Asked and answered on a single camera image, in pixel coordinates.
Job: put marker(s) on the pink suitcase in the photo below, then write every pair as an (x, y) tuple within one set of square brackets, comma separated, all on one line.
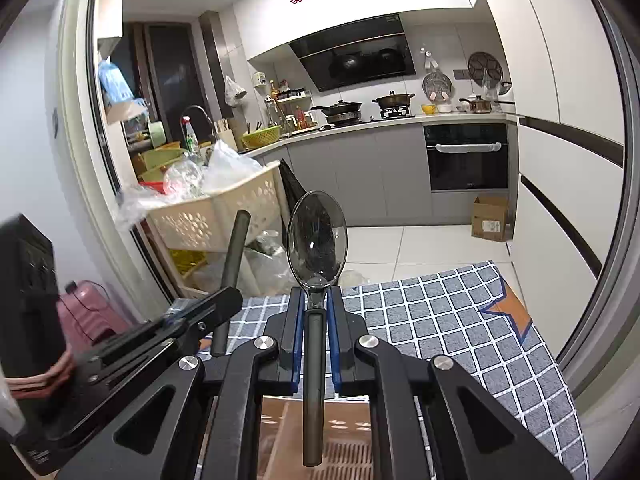
[(85, 315)]

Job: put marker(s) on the black rod utensil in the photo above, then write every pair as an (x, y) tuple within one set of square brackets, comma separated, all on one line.
[(235, 250)]

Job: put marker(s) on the yellow bowl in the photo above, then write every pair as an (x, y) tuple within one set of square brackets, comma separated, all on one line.
[(428, 109)]

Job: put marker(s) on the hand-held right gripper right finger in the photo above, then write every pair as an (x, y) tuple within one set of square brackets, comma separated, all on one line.
[(334, 340)]

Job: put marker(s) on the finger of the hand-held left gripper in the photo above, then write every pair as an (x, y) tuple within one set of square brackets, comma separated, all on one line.
[(210, 312)]

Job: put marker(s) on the black range hood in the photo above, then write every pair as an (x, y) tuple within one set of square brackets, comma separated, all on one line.
[(350, 55)]

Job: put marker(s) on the dark pot with lid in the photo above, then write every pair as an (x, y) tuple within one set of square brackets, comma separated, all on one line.
[(392, 100)]

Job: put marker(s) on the steel pot with lid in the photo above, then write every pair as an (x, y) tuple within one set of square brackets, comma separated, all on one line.
[(477, 105)]

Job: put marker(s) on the blue bag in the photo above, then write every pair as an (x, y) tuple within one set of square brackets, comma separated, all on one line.
[(114, 82)]

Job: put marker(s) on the green plastic colander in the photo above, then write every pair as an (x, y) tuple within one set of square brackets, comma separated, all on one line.
[(260, 137)]

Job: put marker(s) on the grey checked star tablecloth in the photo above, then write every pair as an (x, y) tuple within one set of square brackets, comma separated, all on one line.
[(440, 320)]

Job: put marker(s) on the white hanging plastic bag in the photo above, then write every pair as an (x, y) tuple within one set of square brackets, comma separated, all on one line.
[(233, 91)]

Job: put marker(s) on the black wok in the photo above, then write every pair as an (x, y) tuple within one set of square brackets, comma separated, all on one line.
[(342, 107)]

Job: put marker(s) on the round metal steamer rack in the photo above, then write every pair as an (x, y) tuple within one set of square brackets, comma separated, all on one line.
[(437, 87)]

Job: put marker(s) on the beige plastic utensil holder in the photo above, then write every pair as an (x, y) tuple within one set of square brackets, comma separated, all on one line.
[(280, 425)]

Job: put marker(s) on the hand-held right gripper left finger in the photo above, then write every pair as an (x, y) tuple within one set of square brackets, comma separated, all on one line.
[(298, 340)]

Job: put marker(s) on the clear plastic bags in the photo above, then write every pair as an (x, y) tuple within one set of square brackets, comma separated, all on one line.
[(225, 170)]

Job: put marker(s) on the cardboard box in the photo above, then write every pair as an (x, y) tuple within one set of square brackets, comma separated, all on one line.
[(490, 220)]

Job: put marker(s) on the cream perforated plastic cart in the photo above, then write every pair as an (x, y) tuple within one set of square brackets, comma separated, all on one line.
[(200, 220)]

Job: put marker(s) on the round divided metal tray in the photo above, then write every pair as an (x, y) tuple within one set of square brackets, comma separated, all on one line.
[(484, 67)]

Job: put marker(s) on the kitchen faucet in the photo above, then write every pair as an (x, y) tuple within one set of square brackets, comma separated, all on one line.
[(195, 108)]

